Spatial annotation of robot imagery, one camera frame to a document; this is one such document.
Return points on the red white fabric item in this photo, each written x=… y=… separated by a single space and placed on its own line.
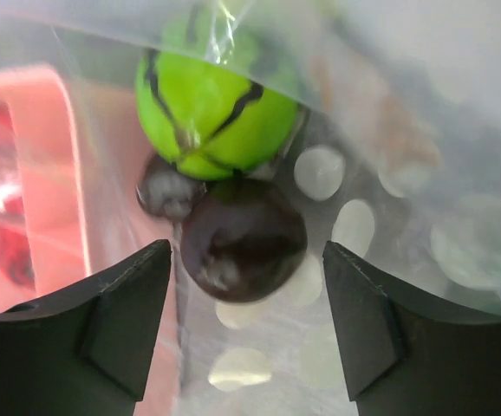
x=11 y=193

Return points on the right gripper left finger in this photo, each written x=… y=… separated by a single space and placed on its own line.
x=86 y=349

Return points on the dark purple fake fruit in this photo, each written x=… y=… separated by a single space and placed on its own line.
x=164 y=192
x=243 y=240

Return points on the pink divided organizer tray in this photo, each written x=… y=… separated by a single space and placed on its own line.
x=79 y=152

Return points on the clear polka dot zip bag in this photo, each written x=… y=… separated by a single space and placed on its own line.
x=395 y=156

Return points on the yellow-green fake fruit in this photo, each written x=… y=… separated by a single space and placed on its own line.
x=205 y=119

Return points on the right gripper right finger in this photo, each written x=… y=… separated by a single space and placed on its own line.
x=405 y=351

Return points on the red fabric item bottom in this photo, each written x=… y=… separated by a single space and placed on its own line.
x=15 y=259

